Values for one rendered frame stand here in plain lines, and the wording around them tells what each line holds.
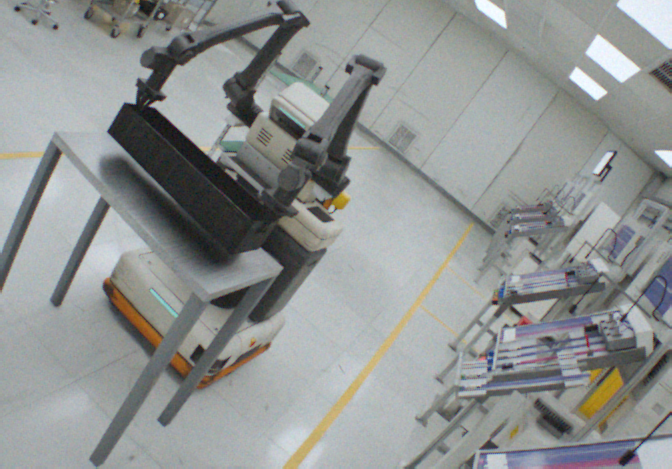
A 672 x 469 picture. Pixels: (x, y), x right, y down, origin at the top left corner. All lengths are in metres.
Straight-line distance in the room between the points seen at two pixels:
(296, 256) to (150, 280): 0.60
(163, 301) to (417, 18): 9.87
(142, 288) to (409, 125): 9.41
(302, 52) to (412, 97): 2.35
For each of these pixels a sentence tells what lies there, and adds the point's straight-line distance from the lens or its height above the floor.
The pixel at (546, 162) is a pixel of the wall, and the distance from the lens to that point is 11.34.
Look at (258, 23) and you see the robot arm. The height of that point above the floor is 1.35.
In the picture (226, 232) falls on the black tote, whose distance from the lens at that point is 1.66.
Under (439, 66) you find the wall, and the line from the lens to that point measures 11.53.
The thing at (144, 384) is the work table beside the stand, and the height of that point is 0.43.
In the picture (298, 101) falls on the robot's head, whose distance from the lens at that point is 2.16.
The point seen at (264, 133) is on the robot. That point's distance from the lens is 2.24.
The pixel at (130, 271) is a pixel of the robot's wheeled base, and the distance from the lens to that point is 2.53.
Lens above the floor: 1.51
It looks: 15 degrees down
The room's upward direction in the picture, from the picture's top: 37 degrees clockwise
